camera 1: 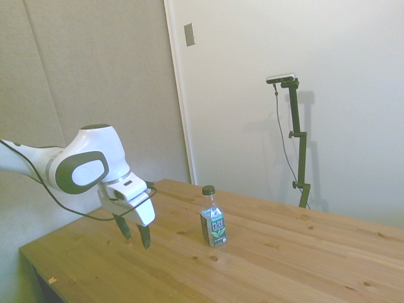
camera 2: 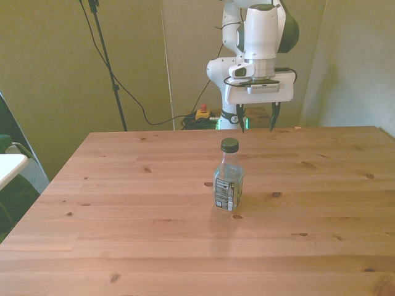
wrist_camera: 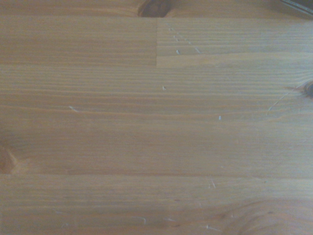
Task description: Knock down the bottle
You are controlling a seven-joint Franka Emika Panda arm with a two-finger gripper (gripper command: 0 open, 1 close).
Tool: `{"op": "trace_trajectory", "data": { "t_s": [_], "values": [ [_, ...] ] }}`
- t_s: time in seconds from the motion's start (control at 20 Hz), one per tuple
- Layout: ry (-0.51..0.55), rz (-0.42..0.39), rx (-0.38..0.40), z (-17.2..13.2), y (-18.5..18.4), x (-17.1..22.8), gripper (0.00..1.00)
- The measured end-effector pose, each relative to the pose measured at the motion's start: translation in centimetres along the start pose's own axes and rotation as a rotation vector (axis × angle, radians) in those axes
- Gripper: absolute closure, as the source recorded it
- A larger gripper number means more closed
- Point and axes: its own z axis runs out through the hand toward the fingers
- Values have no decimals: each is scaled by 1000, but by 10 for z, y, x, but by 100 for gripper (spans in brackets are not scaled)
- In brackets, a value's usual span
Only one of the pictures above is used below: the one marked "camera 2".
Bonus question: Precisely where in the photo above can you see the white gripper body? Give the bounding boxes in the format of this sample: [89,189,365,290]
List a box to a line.
[225,71,294,105]

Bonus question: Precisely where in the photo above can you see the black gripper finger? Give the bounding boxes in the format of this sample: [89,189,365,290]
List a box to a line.
[269,102,281,133]
[236,104,246,134]

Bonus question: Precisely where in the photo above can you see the clear bottle with dark cap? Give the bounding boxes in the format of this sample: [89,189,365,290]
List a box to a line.
[213,138,244,212]

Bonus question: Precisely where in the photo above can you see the yellow emergency stop button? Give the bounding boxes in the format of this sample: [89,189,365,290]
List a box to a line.
[196,104,212,121]

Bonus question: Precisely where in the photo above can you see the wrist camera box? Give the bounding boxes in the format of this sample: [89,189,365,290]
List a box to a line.
[246,79,281,94]

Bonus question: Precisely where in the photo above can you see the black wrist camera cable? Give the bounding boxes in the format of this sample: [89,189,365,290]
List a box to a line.
[223,67,298,87]

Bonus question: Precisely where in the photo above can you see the coiled dark green cable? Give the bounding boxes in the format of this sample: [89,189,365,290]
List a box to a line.
[180,113,222,131]

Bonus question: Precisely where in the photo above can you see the black cable on stand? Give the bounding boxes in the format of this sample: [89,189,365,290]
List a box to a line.
[78,0,198,126]

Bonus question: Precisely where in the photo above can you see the black camera stand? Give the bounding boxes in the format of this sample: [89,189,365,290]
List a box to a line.
[88,0,128,132]

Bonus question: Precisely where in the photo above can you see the white chair with green frame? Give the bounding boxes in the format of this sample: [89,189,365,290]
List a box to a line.
[0,134,43,238]

